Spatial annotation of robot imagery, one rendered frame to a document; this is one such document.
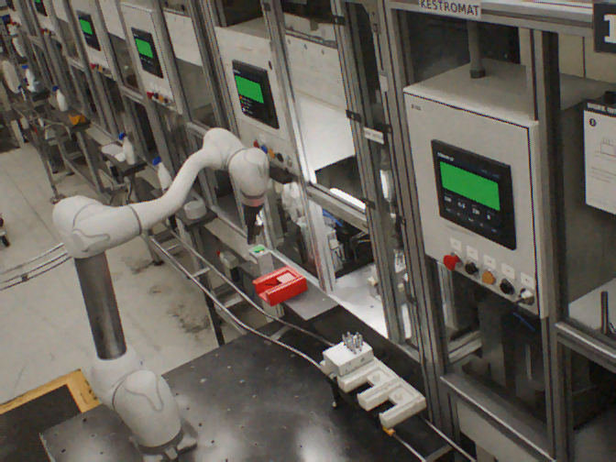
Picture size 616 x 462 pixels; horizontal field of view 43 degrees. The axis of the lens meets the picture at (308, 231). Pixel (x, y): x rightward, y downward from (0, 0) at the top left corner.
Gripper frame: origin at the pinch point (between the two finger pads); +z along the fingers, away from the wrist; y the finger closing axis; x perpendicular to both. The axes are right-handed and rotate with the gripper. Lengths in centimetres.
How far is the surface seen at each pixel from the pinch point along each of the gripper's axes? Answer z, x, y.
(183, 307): 168, -8, 95
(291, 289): 6.0, -3.7, -23.8
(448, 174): -96, -9, -76
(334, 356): -11, 4, -63
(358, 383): -8, 1, -74
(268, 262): 9.5, -3.6, -6.9
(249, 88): -53, -7, 18
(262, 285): 10.1, 3.1, -15.1
